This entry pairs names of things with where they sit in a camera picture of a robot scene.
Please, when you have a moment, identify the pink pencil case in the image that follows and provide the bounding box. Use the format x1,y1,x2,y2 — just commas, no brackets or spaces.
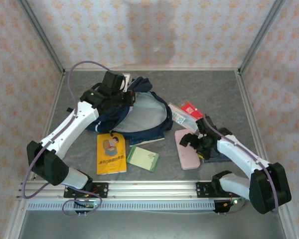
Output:
174,128,201,171

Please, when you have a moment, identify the navy book with yellow label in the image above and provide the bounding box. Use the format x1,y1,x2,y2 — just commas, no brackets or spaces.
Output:
201,151,232,164

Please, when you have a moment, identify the navy blue backpack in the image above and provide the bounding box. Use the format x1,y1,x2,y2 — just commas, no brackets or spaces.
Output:
67,73,174,140

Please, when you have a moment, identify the clear pen pack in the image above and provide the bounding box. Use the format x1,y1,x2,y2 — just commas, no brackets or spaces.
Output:
168,103,199,131

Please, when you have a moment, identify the green notepad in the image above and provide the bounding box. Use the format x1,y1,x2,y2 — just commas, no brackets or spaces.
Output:
126,145,160,172

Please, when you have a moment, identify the yellow illustrated book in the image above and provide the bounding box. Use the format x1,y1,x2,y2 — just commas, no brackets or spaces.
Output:
96,133,127,176

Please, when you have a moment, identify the aluminium base beam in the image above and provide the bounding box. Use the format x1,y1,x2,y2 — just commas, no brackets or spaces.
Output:
16,181,289,200

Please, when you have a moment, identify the black controller board with led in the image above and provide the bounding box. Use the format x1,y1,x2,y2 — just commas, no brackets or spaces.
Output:
73,199,101,215
213,198,247,215

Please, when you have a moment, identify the grey metal panel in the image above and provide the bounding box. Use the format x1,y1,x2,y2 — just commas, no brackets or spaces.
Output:
17,210,287,239

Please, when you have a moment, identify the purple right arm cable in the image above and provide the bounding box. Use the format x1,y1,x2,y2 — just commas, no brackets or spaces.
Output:
203,115,281,215

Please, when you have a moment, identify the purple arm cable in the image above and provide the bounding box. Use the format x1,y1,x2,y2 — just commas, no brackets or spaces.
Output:
21,60,112,218
203,115,281,215

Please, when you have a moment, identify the aluminium table edge rail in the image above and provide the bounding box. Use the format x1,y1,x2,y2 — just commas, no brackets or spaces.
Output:
63,67,241,73
29,71,66,180
236,70,275,180

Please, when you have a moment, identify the white slotted cable duct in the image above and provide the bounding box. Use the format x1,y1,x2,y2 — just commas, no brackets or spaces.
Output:
27,201,216,211

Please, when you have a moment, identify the aluminium frame post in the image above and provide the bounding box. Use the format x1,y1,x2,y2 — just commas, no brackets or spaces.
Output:
17,0,65,73
239,0,287,72

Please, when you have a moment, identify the aluminium frame leg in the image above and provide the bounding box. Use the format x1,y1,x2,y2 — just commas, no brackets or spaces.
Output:
275,199,299,239
3,199,28,239

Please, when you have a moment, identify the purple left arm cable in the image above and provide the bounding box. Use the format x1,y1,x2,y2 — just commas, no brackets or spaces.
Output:
21,60,112,218

